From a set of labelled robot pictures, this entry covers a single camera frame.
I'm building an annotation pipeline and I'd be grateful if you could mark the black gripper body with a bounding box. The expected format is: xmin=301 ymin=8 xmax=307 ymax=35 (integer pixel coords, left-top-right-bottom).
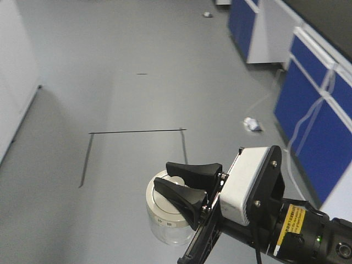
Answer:
xmin=177 ymin=170 xmax=285 ymax=264

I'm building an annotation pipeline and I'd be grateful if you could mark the white cable on cabinet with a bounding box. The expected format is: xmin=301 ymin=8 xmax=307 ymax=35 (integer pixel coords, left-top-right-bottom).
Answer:
xmin=244 ymin=65 xmax=338 ymax=199

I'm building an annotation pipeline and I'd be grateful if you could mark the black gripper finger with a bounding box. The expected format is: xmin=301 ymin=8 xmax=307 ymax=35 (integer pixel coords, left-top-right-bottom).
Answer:
xmin=153 ymin=178 xmax=207 ymax=230
xmin=166 ymin=162 xmax=222 ymax=191

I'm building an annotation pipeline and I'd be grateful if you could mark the crumpled white paper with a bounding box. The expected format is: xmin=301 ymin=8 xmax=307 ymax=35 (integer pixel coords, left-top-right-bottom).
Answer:
xmin=243 ymin=117 xmax=262 ymax=132

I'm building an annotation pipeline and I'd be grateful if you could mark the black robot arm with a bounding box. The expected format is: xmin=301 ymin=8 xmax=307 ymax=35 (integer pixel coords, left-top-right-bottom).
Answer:
xmin=153 ymin=158 xmax=351 ymax=263

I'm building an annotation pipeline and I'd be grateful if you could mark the black camera cable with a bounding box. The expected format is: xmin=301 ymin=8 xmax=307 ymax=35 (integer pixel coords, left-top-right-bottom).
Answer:
xmin=251 ymin=219 xmax=263 ymax=264

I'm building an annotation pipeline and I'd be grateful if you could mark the glass jar with white lid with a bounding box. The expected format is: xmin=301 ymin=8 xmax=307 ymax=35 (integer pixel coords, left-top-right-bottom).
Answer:
xmin=146 ymin=170 xmax=195 ymax=246

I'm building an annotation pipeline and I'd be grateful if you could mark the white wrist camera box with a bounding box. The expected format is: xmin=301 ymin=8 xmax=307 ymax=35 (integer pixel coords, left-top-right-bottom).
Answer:
xmin=219 ymin=147 xmax=270 ymax=226

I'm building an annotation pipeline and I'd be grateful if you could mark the small crumpled paper far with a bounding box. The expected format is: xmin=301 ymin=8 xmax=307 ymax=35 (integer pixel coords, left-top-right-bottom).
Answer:
xmin=203 ymin=12 xmax=213 ymax=18

